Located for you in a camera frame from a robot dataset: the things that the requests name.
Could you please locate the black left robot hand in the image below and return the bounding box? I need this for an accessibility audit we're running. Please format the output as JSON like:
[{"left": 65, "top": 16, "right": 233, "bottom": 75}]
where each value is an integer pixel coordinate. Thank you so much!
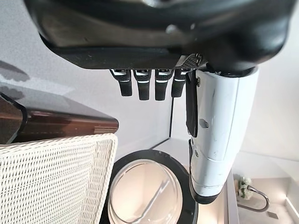
[{"left": 23, "top": 0, "right": 296, "bottom": 205}]

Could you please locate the round glass washing machine door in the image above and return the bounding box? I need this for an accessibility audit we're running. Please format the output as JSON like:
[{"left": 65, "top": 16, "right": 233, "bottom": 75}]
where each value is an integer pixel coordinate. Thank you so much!
[{"left": 100, "top": 149, "right": 199, "bottom": 224}]

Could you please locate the brown wooden stool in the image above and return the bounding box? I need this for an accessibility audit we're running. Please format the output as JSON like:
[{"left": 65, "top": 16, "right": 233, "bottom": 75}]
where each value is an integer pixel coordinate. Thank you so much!
[{"left": 0, "top": 92, "right": 119, "bottom": 144}]

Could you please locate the white wicker laundry basket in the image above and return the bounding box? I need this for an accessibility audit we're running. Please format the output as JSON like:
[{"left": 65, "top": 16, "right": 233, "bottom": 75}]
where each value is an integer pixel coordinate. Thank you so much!
[{"left": 0, "top": 133, "right": 119, "bottom": 224}]

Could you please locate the flower pot with white flowers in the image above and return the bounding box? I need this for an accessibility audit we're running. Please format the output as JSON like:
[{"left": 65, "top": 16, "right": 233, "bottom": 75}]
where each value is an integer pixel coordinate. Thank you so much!
[{"left": 237, "top": 176, "right": 254, "bottom": 200}]

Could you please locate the curved metal faucet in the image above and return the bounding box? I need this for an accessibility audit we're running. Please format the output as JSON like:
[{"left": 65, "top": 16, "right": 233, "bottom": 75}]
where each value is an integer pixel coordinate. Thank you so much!
[{"left": 238, "top": 185, "right": 270, "bottom": 212}]

